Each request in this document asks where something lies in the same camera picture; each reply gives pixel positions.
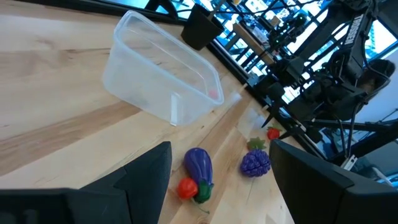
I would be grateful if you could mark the purple toy eggplant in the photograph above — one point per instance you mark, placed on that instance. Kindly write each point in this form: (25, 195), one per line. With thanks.
(199, 165)

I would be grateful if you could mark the person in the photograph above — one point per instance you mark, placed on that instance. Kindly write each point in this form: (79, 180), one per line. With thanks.
(381, 70)

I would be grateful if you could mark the red toy strawberry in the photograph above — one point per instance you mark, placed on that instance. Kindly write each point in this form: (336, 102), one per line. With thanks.
(273, 133)

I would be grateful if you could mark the red toy tomato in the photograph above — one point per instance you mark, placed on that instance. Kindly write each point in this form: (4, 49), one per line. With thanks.
(187, 188)

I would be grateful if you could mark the pink toy fruit ball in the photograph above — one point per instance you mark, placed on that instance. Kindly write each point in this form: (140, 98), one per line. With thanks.
(213, 94)

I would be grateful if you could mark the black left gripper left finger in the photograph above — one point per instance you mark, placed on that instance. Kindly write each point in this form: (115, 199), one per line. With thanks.
(130, 193)

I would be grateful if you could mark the clear plastic tupperware container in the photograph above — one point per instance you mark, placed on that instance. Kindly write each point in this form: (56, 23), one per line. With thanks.
(146, 81)

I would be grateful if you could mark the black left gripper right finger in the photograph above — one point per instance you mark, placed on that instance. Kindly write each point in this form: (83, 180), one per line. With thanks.
(314, 189)

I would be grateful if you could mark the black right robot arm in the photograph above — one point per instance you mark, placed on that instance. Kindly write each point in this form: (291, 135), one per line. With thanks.
(353, 31)

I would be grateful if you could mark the purple toy grape bunch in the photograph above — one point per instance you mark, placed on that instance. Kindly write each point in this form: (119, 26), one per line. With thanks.
(255, 163)

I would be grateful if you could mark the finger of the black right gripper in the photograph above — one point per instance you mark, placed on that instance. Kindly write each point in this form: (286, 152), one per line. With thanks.
(292, 130)
(271, 113)

